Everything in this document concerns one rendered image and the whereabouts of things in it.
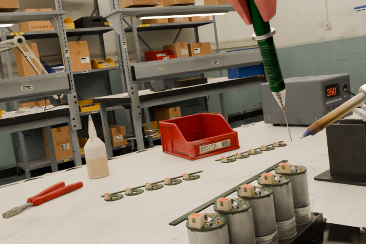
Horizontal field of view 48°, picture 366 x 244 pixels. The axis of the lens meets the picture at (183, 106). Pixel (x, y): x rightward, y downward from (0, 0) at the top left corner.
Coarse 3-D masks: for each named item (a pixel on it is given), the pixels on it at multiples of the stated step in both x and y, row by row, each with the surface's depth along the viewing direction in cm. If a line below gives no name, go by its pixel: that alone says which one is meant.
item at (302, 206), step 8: (296, 176) 32; (304, 176) 32; (296, 184) 32; (304, 184) 32; (296, 192) 32; (304, 192) 32; (296, 200) 32; (304, 200) 32; (296, 208) 32; (304, 208) 32; (296, 216) 32; (304, 216) 32; (296, 224) 32
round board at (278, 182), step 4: (276, 176) 31; (280, 176) 31; (284, 176) 31; (288, 176) 31; (260, 180) 31; (276, 180) 30; (280, 180) 30; (288, 180) 30; (260, 184) 30; (264, 184) 30; (268, 184) 30; (272, 184) 30; (276, 184) 29; (280, 184) 29; (284, 184) 29
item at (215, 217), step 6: (210, 216) 25; (216, 216) 25; (222, 216) 25; (186, 222) 24; (210, 222) 24; (216, 222) 24; (222, 222) 24; (192, 228) 23; (198, 228) 23; (204, 228) 23; (210, 228) 23; (216, 228) 23
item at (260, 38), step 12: (252, 0) 26; (252, 12) 27; (252, 24) 28; (264, 24) 27; (252, 36) 28; (264, 36) 27; (264, 48) 28; (264, 60) 28; (276, 60) 28; (276, 72) 28; (276, 84) 29
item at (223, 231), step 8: (192, 232) 24; (200, 232) 23; (208, 232) 23; (216, 232) 23; (224, 232) 24; (192, 240) 24; (200, 240) 23; (208, 240) 23; (216, 240) 23; (224, 240) 24
